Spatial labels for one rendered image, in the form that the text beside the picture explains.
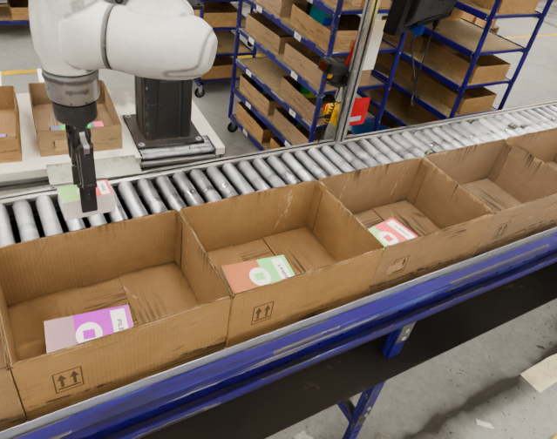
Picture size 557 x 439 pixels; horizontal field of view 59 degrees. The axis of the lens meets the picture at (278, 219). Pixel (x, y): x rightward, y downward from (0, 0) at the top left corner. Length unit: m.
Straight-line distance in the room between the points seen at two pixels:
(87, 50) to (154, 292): 0.58
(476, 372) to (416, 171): 1.17
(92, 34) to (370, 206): 0.99
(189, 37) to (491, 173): 1.34
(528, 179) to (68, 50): 1.46
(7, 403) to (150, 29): 0.66
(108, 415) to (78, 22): 0.67
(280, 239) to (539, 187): 0.90
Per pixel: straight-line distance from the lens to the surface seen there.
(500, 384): 2.50
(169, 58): 0.83
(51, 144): 1.91
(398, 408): 2.21
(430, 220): 1.60
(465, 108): 3.31
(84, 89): 0.92
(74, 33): 0.87
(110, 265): 1.22
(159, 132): 1.97
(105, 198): 1.07
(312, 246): 1.36
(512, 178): 1.88
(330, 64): 2.00
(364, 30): 1.98
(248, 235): 1.33
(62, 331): 1.07
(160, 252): 1.24
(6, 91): 2.21
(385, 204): 1.60
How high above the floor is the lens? 1.78
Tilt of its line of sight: 39 degrees down
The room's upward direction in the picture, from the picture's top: 11 degrees clockwise
